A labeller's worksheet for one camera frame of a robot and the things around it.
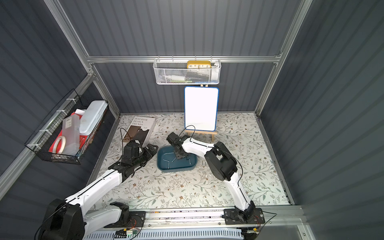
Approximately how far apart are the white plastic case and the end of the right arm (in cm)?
37

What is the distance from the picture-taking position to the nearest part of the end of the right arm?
28.3 inches

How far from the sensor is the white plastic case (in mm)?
707

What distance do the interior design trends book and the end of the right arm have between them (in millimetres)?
287

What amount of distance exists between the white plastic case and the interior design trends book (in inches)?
11.6

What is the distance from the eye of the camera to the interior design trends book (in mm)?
1040
